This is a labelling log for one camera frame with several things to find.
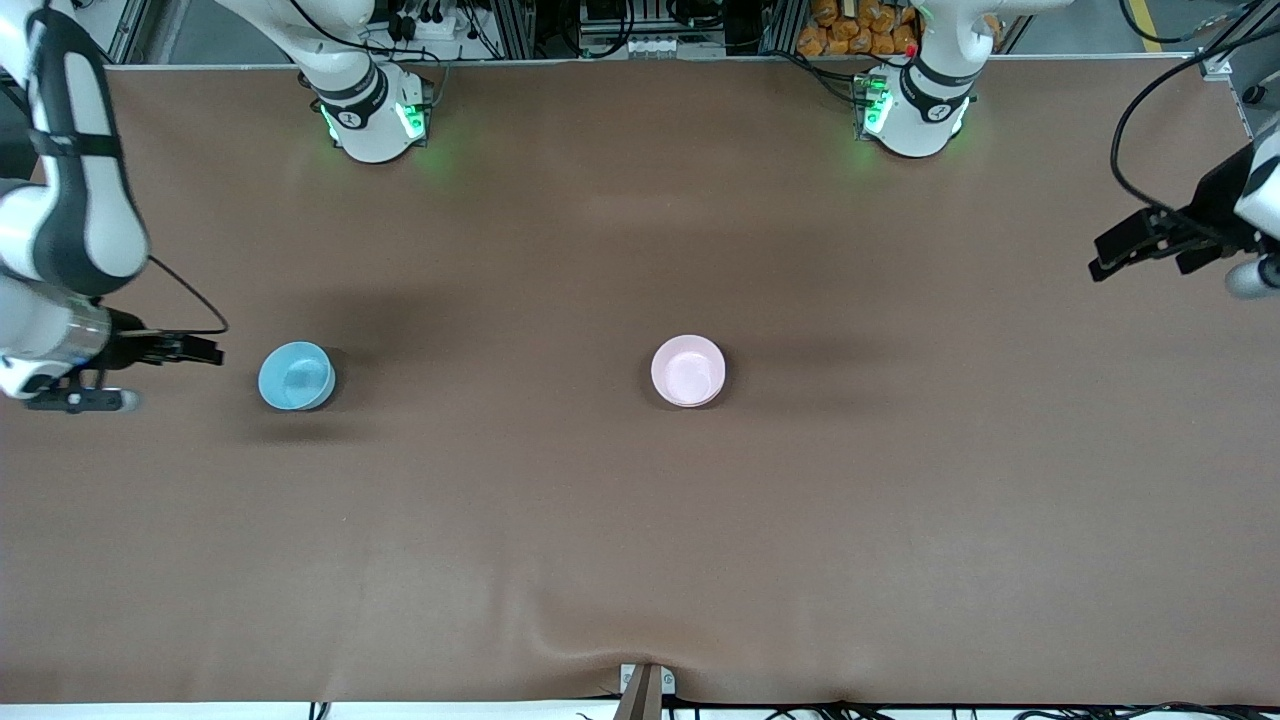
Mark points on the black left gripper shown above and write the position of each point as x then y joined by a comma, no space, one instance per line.
1213,206

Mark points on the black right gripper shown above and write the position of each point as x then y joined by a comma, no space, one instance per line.
128,341

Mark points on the blue bowl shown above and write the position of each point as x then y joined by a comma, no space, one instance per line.
295,375

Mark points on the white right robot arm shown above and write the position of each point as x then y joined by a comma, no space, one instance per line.
80,200

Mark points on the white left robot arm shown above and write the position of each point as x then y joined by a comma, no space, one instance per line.
930,110

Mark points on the pile of orange packets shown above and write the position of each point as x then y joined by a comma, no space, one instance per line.
855,30

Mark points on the brown table mat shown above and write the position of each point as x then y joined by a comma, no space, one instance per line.
640,520

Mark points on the black electronics box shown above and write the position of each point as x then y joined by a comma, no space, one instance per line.
608,12

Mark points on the white power strip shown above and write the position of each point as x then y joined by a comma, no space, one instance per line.
655,46

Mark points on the aluminium frame corner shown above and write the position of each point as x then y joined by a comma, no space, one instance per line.
1235,85

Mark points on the aluminium frame post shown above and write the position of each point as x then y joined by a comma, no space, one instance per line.
780,25
515,28

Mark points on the metal bracket with brown post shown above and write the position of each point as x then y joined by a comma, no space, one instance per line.
645,692

